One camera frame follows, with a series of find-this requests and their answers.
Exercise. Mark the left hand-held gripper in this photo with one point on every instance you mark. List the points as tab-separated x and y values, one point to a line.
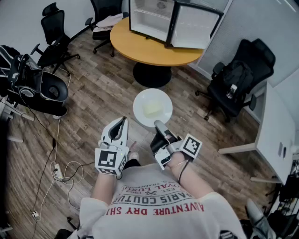
107	159

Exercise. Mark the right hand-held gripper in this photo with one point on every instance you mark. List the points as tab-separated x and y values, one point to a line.
191	145

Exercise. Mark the pale yellow food block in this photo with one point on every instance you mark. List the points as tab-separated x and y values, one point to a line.
153	108

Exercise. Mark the white round plate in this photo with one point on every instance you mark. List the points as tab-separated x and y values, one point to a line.
144	98

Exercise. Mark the white mini fridge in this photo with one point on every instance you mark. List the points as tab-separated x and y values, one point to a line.
151	18

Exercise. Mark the person's right forearm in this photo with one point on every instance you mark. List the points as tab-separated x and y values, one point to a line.
191	179

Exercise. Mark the person's left forearm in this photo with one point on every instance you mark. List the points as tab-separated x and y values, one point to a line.
104	186

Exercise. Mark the person's foot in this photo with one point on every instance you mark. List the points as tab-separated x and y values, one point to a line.
133	154

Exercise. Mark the black wrist band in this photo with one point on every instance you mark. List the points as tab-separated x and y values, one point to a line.
183	170

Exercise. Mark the white power strip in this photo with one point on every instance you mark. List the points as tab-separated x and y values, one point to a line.
57	171

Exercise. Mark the black office chair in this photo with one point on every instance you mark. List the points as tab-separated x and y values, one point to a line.
54	30
236	105
102	7

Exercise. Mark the clear water bottle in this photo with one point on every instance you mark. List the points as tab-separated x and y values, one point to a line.
231	91

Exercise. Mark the round wooden table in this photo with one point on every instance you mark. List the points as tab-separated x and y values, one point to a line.
140	46

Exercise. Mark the grey round shell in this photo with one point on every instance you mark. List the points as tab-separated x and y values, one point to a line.
45	84

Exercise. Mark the white printed t-shirt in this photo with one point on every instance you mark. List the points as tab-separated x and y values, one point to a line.
163	217

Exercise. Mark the black backpack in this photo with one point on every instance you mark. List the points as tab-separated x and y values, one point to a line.
238	74

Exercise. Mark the pink cloth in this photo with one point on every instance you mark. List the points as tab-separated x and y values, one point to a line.
105	24

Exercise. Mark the white desk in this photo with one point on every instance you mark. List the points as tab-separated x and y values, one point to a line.
273	126

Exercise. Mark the small white adapter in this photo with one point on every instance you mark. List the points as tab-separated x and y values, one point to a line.
35	214

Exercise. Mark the small dark device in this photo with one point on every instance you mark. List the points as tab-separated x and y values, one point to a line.
282	150

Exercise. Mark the black equipment rack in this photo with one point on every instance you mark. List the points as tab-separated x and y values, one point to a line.
287	198

